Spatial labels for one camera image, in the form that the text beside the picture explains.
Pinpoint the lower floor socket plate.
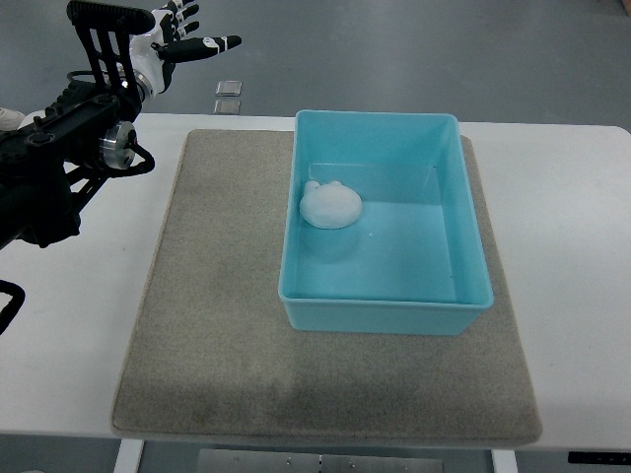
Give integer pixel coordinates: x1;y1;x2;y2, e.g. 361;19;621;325
213;99;241;115

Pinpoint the black table control panel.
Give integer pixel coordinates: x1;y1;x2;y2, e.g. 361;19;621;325
568;451;631;466

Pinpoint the floor socket plate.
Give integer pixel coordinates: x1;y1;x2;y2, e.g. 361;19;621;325
216;80;243;97
213;99;241;115

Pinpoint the metal table base plate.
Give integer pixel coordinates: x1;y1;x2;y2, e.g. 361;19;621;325
196;448;445;473

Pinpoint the white bunny toy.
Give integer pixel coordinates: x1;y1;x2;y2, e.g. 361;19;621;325
299;180;363;230

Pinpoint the white table leg left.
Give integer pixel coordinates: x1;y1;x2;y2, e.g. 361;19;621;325
112;439;145;473

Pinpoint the white table leg right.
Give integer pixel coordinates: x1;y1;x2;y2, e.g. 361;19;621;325
491;449;519;473

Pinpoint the blue plastic box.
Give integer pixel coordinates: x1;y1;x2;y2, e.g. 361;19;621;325
278;110;494;335

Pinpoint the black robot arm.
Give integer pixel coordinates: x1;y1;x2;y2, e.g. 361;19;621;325
1;1;156;248

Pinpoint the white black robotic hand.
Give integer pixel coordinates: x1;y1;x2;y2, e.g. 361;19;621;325
129;1;242;102

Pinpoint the grey felt mat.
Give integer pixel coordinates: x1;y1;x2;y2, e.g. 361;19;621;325
111;130;542;448

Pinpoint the upper floor socket plate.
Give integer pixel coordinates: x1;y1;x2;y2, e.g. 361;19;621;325
216;80;243;97

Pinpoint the white table leg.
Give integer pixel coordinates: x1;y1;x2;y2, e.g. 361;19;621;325
491;449;519;473
112;439;145;473

